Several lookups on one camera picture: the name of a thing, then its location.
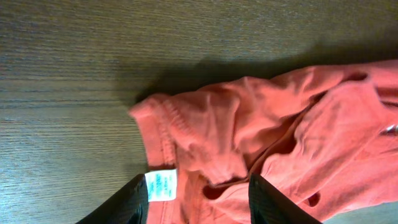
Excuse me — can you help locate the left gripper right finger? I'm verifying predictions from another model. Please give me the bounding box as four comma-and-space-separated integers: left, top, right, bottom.
248, 174, 322, 224

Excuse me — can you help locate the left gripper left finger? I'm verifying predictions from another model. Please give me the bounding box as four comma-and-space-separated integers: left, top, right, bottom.
76, 174, 149, 224

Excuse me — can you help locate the red soccer t-shirt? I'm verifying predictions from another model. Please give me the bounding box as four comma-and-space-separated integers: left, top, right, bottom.
130, 60, 397, 223

